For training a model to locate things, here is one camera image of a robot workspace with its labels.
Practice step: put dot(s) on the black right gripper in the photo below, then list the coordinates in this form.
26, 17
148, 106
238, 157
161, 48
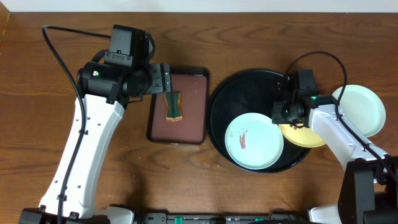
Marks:
277, 117

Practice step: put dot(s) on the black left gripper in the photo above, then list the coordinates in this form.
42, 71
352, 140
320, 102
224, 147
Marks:
161, 78

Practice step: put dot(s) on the yellow plate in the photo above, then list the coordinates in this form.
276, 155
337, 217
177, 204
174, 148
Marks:
303, 137

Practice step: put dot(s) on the green and orange sponge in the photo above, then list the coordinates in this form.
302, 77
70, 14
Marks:
173, 104

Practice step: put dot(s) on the mint plate with smear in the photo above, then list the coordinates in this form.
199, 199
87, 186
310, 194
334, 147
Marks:
364, 109

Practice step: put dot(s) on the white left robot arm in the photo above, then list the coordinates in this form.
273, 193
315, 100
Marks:
106, 90

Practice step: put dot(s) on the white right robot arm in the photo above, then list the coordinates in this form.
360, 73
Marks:
369, 190

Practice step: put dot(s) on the brown rectangular tray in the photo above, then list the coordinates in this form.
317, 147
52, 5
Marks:
192, 84

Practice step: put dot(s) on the mint plate near front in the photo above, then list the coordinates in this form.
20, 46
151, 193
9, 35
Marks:
253, 141

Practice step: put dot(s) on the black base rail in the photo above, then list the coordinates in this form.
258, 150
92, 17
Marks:
163, 218

